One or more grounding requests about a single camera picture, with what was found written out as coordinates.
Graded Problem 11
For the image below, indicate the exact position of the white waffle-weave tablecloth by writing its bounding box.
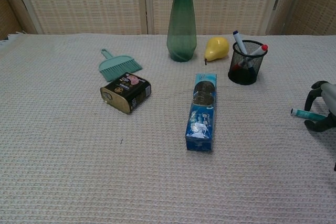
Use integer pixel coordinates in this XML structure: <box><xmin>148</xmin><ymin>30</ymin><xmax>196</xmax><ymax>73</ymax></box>
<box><xmin>0</xmin><ymin>33</ymin><xmax>336</xmax><ymax>224</ymax></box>

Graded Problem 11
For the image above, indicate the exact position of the teal mini hand broom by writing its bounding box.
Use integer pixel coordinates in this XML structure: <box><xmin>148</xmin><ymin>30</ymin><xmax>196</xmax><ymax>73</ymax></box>
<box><xmin>98</xmin><ymin>48</ymin><xmax>144</xmax><ymax>82</ymax></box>

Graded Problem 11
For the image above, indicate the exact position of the teal-labelled marker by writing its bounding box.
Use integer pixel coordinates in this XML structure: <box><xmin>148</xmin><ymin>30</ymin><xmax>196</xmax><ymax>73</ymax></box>
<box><xmin>290</xmin><ymin>108</ymin><xmax>329</xmax><ymax>122</ymax></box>

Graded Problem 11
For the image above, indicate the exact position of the red-capped white marker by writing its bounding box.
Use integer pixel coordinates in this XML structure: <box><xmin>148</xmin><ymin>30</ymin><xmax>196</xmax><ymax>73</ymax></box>
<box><xmin>230</xmin><ymin>44</ymin><xmax>269</xmax><ymax>72</ymax></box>

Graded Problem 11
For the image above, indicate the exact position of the black mesh pen holder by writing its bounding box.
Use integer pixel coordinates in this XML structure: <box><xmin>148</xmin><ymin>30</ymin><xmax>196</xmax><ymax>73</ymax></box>
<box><xmin>227</xmin><ymin>39</ymin><xmax>268</xmax><ymax>86</ymax></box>

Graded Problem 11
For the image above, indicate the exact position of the black luncheon meat can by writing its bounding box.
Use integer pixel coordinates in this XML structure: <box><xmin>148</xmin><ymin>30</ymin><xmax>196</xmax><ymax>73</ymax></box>
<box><xmin>100</xmin><ymin>72</ymin><xmax>152</xmax><ymax>115</ymax></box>

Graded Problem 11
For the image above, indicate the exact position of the green plastic spray bottle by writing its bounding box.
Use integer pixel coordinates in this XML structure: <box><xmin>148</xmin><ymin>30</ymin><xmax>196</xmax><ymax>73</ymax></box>
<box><xmin>158</xmin><ymin>0</ymin><xmax>197</xmax><ymax>63</ymax></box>

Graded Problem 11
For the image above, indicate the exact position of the woven folding screen panel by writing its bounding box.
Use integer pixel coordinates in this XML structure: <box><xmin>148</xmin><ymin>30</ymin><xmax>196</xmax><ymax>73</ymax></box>
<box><xmin>10</xmin><ymin>0</ymin><xmax>148</xmax><ymax>35</ymax></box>
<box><xmin>143</xmin><ymin>0</ymin><xmax>279</xmax><ymax>36</ymax></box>
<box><xmin>0</xmin><ymin>0</ymin><xmax>37</xmax><ymax>40</ymax></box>
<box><xmin>265</xmin><ymin>0</ymin><xmax>336</xmax><ymax>36</ymax></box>

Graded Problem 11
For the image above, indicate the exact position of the yellow plastic pear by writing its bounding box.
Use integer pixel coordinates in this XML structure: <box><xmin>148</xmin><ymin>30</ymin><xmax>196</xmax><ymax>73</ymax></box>
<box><xmin>204</xmin><ymin>37</ymin><xmax>230</xmax><ymax>66</ymax></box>

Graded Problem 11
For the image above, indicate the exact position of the blue cookie box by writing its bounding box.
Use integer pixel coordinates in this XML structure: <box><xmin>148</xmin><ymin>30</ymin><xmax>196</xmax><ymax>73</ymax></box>
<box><xmin>185</xmin><ymin>73</ymin><xmax>218</xmax><ymax>153</ymax></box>

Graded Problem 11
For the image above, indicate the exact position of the blue-capped white marker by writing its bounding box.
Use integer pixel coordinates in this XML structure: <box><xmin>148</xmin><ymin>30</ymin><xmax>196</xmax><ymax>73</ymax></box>
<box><xmin>233</xmin><ymin>30</ymin><xmax>255</xmax><ymax>78</ymax></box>

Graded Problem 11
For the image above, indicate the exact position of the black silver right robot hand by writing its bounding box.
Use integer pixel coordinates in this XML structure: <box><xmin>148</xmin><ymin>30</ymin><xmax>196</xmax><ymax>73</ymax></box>
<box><xmin>303</xmin><ymin>80</ymin><xmax>336</xmax><ymax>132</ymax></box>

